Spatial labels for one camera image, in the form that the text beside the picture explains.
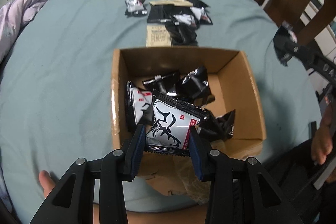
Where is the beige snack packet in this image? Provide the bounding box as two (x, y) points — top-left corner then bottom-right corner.
(149, 0), (193, 7)
(146, 24), (171, 47)

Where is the teal bed sheet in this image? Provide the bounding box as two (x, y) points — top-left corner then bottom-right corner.
(1, 0), (321, 223)

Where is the person's left hand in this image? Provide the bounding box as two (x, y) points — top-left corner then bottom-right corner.
(38, 170), (56, 198)

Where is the black foil snack packet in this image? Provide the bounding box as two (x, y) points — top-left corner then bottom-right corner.
(178, 66), (215, 106)

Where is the white antler snack packet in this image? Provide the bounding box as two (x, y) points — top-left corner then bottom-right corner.
(145, 91), (210, 156)

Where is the lilac duvet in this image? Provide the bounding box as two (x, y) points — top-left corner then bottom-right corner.
(0, 0), (48, 62)

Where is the brown cardboard box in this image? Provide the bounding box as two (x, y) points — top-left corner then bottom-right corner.
(110, 47), (266, 202)

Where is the person's right hand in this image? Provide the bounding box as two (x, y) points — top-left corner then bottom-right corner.
(310, 97), (336, 184)

